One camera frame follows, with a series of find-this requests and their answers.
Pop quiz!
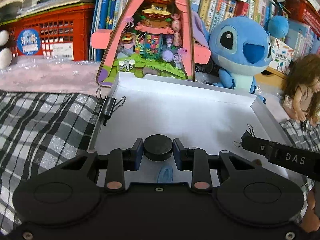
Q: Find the blue plastic hair clip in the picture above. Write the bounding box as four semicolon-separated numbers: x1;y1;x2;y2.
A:
157;165;174;183

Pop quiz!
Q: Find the black round puck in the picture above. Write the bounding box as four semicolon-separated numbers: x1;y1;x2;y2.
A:
143;134;173;162

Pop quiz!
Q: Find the black binder clip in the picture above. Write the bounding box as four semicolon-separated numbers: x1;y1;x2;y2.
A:
233;123;255;148
95;88;126;126

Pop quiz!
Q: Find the right hand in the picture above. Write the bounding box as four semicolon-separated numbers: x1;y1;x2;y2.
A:
300;189;319;233

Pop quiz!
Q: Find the black binder clip on tray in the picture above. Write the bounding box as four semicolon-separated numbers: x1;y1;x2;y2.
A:
95;88;126;126

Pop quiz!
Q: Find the white cardboard box tray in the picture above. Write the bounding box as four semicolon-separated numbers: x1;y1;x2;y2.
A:
89;73;289;161

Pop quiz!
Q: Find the brown haired baby doll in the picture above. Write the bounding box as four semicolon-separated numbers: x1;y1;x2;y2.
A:
283;54;319;127

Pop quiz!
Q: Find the black white plaid cloth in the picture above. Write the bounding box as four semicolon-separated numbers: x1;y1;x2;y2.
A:
1;91;100;235

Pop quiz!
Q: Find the wooden drawer box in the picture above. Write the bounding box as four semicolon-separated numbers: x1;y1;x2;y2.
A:
255;67;288;89

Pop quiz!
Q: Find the white colourful stationery box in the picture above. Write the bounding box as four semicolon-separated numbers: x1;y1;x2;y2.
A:
268;36;295;74

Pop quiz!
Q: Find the blue Stitch plush toy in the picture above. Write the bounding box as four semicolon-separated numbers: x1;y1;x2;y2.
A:
191;10;290;104

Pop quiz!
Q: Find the pink triangular diorama house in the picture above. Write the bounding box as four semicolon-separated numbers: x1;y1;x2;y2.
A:
91;0;210;87

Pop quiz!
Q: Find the red plastic crate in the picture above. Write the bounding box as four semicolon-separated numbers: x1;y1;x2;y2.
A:
1;3;94;61

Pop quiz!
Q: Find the red basket on shelf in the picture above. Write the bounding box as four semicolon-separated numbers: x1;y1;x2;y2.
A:
285;0;320;37

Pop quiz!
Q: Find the Doraemon plush toy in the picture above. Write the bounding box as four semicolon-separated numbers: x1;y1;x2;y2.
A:
0;30;12;69

